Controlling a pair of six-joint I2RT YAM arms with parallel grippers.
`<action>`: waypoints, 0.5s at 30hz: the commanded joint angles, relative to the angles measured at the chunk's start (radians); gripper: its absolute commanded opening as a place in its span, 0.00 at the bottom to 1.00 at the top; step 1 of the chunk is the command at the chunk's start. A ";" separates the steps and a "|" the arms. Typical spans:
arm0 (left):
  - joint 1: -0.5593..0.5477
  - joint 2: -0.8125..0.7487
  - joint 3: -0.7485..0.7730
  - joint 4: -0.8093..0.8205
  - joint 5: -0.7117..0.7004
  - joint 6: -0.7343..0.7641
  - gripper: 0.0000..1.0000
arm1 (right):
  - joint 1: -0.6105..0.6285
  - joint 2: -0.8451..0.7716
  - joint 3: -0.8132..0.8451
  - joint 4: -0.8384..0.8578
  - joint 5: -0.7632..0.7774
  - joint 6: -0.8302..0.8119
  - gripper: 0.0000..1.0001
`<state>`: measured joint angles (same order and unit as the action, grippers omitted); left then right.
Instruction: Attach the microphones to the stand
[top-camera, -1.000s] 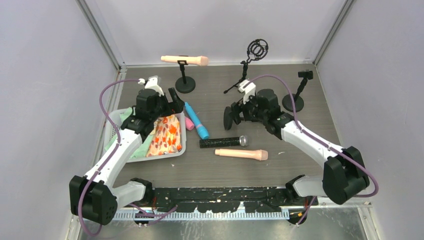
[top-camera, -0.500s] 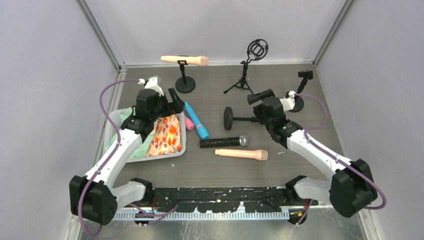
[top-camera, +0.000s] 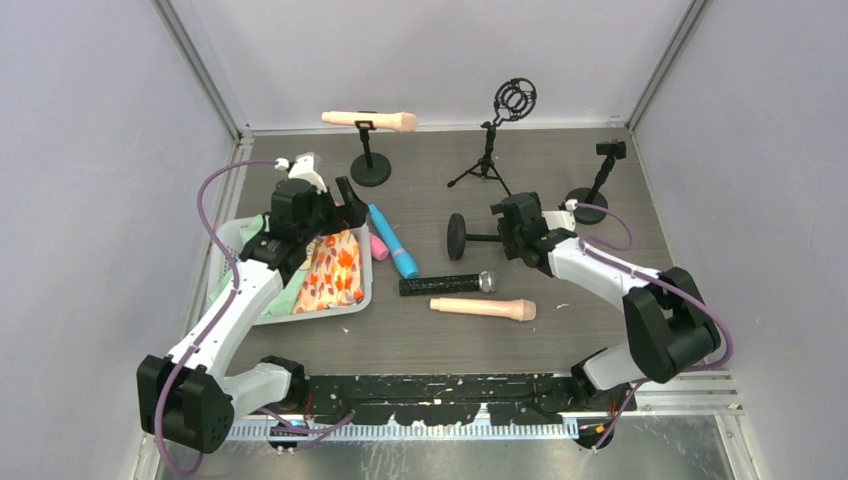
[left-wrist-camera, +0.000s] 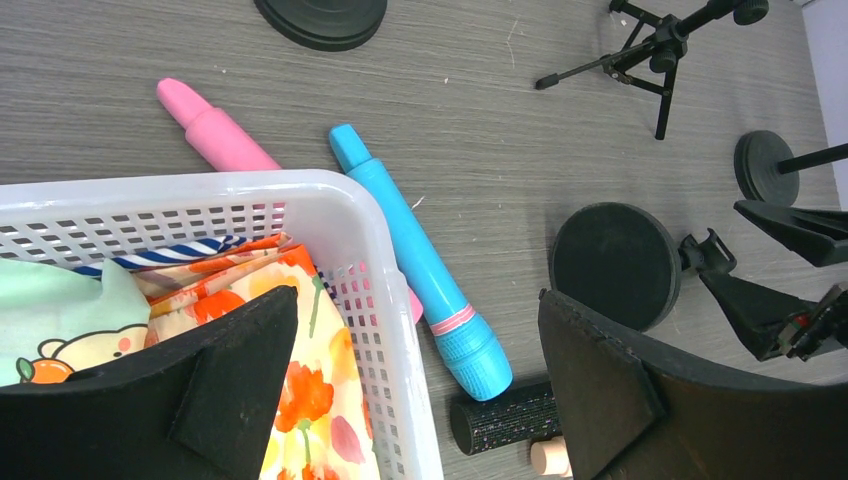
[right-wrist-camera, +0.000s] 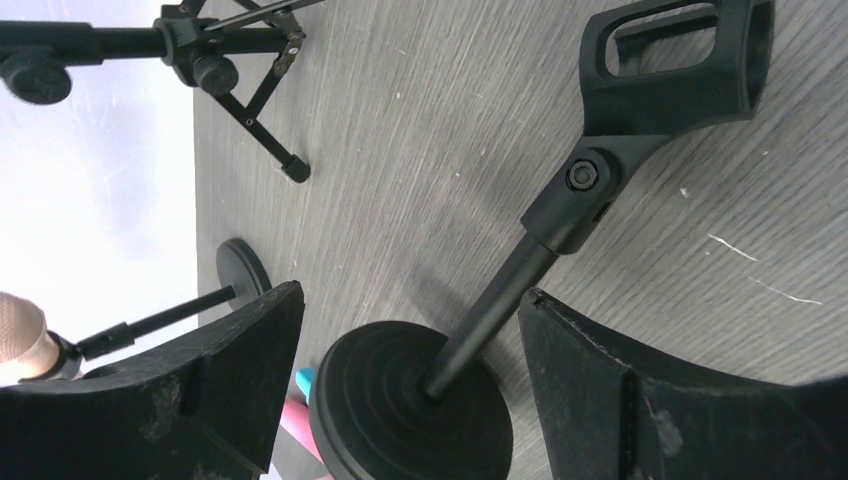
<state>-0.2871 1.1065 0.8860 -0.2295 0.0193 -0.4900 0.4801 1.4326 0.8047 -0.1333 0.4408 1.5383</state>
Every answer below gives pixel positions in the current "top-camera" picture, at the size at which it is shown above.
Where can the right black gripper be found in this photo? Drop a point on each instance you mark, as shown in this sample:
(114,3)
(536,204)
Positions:
(506,221)

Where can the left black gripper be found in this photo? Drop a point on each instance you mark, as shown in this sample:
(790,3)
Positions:
(337,211)

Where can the black round base clip stand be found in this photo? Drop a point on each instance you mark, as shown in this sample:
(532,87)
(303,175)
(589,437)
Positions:
(369,169)

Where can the black glitter microphone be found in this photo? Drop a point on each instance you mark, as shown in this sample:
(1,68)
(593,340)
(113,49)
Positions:
(485,282)

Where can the beige microphone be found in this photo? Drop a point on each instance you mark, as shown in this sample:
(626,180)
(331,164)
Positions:
(403,122)
(518,310)

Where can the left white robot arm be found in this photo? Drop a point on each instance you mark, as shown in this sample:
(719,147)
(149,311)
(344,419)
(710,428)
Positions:
(186,396)

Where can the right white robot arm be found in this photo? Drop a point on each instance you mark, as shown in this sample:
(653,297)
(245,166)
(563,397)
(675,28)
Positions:
(668,327)

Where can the pink toy microphone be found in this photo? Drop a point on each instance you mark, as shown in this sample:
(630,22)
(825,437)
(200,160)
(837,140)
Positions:
(378,248)

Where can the blue toy microphone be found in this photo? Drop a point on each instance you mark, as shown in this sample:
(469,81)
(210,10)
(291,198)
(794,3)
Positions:
(403,261)

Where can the orange patterned cloth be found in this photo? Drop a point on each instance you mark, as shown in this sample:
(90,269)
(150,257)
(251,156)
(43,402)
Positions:
(334,275)

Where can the white plastic basket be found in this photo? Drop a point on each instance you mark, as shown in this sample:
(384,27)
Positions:
(362,234)

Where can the green patterned cloth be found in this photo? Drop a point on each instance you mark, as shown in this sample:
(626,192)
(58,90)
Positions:
(270,295)

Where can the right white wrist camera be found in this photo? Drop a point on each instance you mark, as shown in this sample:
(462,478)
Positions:
(560,219)

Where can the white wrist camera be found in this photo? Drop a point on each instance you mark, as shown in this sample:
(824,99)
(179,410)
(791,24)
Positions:
(303,167)
(560,219)

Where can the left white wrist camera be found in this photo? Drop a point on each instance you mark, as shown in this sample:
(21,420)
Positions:
(303,167)

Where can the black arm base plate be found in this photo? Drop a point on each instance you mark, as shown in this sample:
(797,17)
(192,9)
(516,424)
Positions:
(441,400)

